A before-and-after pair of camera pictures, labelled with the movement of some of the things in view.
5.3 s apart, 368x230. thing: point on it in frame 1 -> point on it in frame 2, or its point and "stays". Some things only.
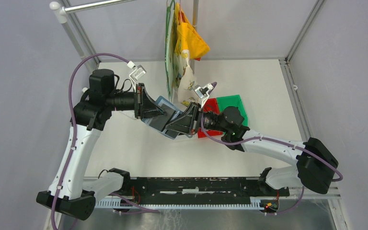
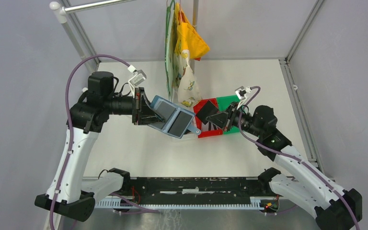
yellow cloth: (188, 37) stays
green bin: (235, 100) stays
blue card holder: (170, 113) stays
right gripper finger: (183, 125) -> (219, 119)
